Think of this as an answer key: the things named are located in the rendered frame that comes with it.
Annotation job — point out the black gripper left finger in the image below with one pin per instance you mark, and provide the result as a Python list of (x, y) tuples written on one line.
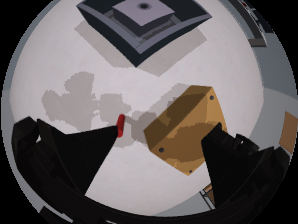
[(81, 154)]

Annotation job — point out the red peg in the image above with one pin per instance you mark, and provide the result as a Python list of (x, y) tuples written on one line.
[(120, 124)]

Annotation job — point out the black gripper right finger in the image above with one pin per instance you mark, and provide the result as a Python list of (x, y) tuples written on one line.
[(229, 169)]

